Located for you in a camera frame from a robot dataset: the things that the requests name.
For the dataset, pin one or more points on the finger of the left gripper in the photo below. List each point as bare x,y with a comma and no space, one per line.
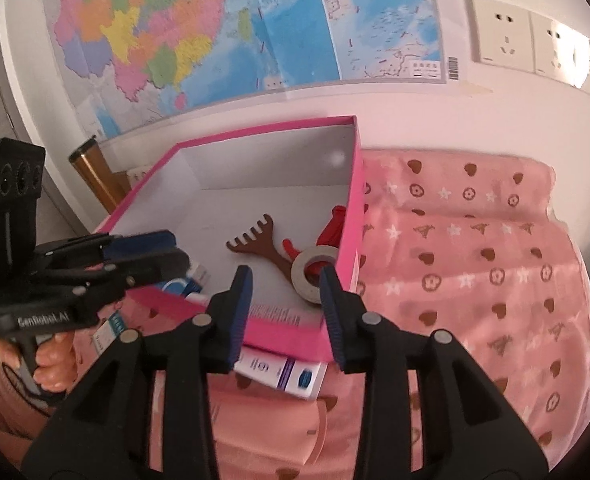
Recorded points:
125,247
130,272

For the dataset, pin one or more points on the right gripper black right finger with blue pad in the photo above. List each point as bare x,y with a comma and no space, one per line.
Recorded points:
429,410

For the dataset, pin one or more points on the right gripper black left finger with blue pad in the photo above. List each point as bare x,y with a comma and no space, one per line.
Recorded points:
142,409

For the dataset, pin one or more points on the brown wooden comb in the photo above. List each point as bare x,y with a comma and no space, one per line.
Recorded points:
258,241

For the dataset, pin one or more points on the white tape roll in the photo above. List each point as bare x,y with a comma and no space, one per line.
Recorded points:
305,290

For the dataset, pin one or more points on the red corkscrew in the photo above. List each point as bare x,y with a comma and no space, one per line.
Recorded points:
330,236

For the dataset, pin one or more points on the blue white medicine box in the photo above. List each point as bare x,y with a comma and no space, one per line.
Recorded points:
192,282

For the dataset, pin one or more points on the pink cosmetic tube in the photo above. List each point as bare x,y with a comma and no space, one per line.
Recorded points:
275,314

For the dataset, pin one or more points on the pink sleeved forearm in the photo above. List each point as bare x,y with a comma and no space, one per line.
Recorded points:
21,418

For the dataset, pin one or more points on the person's left hand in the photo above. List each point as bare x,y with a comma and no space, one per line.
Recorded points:
57,365

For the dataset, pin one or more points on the white small card box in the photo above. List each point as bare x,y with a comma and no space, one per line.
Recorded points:
108,332

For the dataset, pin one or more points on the copper metal tumbler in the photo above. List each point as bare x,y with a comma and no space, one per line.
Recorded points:
110,188

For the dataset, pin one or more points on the grey door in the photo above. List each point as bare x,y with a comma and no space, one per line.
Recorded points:
55,218

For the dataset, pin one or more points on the grey white medicine box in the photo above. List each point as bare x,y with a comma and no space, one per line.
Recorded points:
283,373

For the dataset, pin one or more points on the pink open storage box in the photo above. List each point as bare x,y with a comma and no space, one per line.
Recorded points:
209,191

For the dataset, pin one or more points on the pink patterned tablecloth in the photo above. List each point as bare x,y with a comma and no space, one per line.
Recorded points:
465,242

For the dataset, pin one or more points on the colourful wall map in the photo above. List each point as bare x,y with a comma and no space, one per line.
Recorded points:
126,64

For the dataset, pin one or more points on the middle beige wall socket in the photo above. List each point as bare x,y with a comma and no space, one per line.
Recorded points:
557,49

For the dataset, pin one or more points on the left beige wall socket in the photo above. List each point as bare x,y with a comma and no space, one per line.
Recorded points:
501,34

